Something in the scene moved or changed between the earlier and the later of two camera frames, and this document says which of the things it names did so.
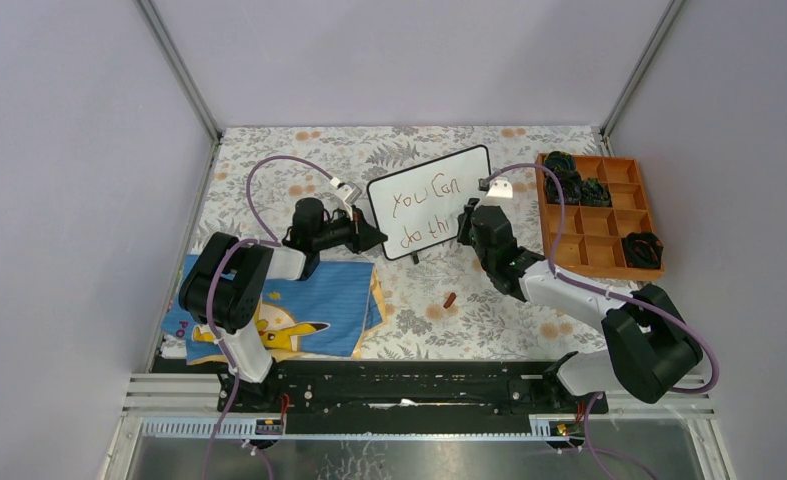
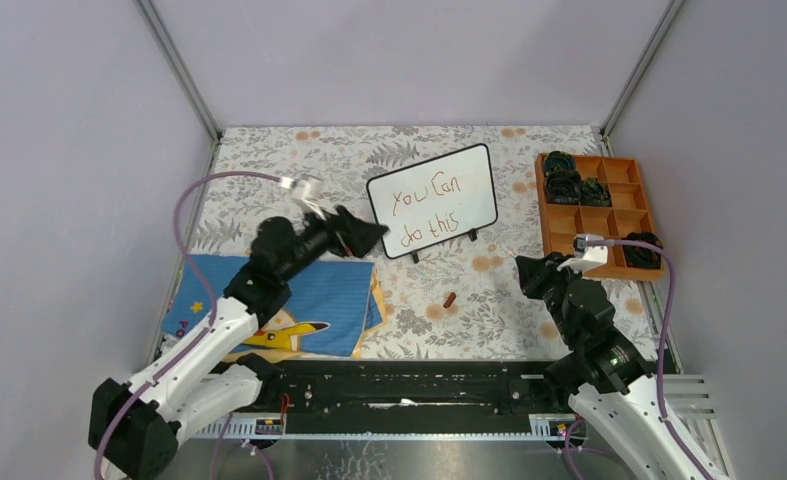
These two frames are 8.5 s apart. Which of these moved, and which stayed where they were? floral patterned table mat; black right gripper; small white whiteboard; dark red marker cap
Moved: black right gripper
Stayed: floral patterned table mat; small white whiteboard; dark red marker cap
